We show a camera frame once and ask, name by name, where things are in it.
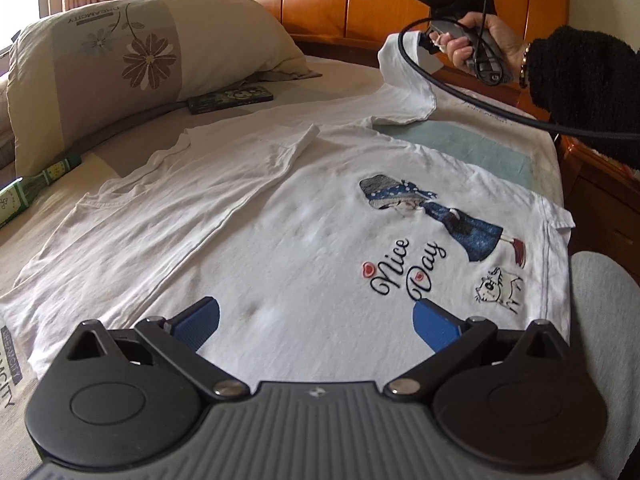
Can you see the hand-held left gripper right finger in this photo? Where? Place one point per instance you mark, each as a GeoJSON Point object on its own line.
{"type": "Point", "coordinates": [435, 327]}

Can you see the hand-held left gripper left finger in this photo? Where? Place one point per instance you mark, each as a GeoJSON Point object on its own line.
{"type": "Point", "coordinates": [200, 322]}

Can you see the white printed t-shirt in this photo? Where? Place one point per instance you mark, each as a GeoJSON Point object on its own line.
{"type": "Point", "coordinates": [250, 235]}

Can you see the person's right forearm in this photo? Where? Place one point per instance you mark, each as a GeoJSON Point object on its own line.
{"type": "Point", "coordinates": [585, 80]}

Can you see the person's right hand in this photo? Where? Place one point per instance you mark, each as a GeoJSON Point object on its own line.
{"type": "Point", "coordinates": [505, 42]}

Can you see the wooden headboard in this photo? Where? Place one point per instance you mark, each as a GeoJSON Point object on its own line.
{"type": "Point", "coordinates": [325, 0]}

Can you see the floral pillow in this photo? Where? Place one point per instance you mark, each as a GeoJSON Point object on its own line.
{"type": "Point", "coordinates": [225, 30]}

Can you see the person's left leg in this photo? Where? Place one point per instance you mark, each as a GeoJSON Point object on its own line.
{"type": "Point", "coordinates": [610, 360]}

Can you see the black cartoon phone case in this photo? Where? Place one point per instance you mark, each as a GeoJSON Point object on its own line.
{"type": "Point", "coordinates": [230, 99]}

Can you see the wooden nightstand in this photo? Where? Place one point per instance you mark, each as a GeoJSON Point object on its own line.
{"type": "Point", "coordinates": [600, 200]}

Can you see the green glass bottle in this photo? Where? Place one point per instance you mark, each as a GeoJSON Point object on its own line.
{"type": "Point", "coordinates": [30, 192]}

